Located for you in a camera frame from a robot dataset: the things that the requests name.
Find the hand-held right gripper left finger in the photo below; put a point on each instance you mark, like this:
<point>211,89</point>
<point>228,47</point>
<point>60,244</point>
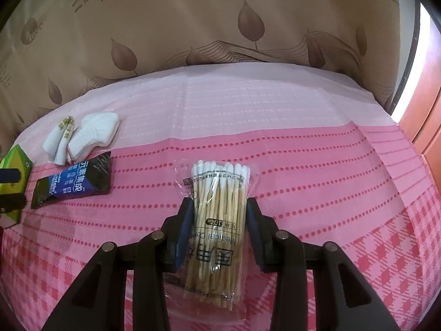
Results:
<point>183,231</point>

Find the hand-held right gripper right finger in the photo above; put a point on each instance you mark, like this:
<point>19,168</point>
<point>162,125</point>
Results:
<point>255,231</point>

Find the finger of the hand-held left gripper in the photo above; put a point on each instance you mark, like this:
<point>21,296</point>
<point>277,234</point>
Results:
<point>10,176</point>
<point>12,202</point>

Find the cotton swabs pack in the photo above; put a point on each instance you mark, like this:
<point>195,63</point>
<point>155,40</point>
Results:
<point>220,196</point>

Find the green tissue pack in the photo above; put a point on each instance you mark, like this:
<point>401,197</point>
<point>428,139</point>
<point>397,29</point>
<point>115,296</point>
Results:
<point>17,160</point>

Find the black and blue sachet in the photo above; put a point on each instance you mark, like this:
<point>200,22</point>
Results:
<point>79,182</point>

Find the white socks pair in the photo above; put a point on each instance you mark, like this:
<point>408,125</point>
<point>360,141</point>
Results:
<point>89,134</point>

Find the pink checked tablecloth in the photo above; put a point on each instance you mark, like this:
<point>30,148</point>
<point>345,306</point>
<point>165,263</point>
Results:
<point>275,110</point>

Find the red-brown wooden cabinet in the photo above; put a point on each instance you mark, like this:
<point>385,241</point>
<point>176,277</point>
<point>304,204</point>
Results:
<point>430,110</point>

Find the beige leaf print curtain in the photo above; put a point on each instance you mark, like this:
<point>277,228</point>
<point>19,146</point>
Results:
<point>206,13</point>

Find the white door frame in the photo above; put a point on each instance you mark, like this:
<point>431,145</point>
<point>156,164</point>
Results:
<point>411,62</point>

